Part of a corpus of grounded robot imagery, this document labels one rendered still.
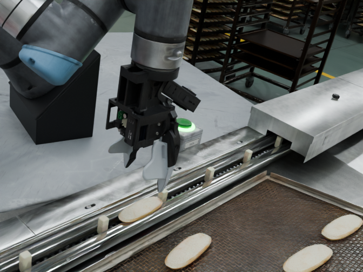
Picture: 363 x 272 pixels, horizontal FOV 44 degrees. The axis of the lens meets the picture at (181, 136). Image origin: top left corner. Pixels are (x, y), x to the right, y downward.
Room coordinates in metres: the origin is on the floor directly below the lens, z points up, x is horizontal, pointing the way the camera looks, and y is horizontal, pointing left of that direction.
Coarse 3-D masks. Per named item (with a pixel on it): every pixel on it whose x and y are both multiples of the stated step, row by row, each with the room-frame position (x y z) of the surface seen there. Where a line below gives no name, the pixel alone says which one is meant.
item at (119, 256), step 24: (240, 192) 0.71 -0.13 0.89; (264, 192) 0.72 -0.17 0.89; (288, 192) 0.73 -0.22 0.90; (312, 192) 0.73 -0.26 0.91; (192, 216) 0.61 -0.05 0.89; (240, 216) 0.63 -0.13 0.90; (288, 216) 0.64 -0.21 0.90; (312, 216) 0.65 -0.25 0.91; (336, 216) 0.65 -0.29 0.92; (144, 240) 0.52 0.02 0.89; (240, 240) 0.55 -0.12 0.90; (288, 240) 0.57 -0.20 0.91; (312, 240) 0.57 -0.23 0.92; (336, 240) 0.58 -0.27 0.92; (360, 240) 0.59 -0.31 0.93; (96, 264) 0.45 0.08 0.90; (144, 264) 0.47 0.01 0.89; (336, 264) 0.52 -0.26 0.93
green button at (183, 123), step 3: (177, 120) 0.92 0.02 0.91; (180, 120) 0.92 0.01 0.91; (183, 120) 0.93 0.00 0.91; (186, 120) 0.93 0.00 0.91; (189, 120) 0.93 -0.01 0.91; (180, 123) 0.91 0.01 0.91; (183, 123) 0.91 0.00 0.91; (186, 123) 0.92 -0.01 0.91; (189, 123) 0.92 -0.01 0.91; (180, 126) 0.90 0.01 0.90; (183, 126) 0.90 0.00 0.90; (186, 126) 0.90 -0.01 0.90; (189, 126) 0.91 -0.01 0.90
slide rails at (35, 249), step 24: (264, 144) 1.00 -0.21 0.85; (288, 144) 1.03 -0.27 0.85; (216, 168) 0.84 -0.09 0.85; (240, 168) 0.86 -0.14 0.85; (168, 192) 0.72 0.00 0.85; (192, 192) 0.73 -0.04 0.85; (96, 216) 0.60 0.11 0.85; (48, 240) 0.53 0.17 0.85; (96, 240) 0.55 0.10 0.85; (0, 264) 0.46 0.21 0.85; (48, 264) 0.48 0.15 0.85
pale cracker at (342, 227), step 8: (344, 216) 0.64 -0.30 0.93; (352, 216) 0.64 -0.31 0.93; (328, 224) 0.61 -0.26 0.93; (336, 224) 0.61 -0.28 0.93; (344, 224) 0.61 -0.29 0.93; (352, 224) 0.62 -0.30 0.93; (360, 224) 0.63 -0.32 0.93; (328, 232) 0.59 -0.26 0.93; (336, 232) 0.59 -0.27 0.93; (344, 232) 0.59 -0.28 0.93; (352, 232) 0.60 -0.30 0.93
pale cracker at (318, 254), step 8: (304, 248) 0.54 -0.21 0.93; (312, 248) 0.54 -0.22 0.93; (320, 248) 0.54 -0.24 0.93; (328, 248) 0.54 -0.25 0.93; (296, 256) 0.51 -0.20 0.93; (304, 256) 0.51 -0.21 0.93; (312, 256) 0.52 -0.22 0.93; (320, 256) 0.52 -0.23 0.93; (328, 256) 0.53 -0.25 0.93; (288, 264) 0.49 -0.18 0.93; (296, 264) 0.49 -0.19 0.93; (304, 264) 0.49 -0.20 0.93; (312, 264) 0.50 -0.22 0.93; (320, 264) 0.51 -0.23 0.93
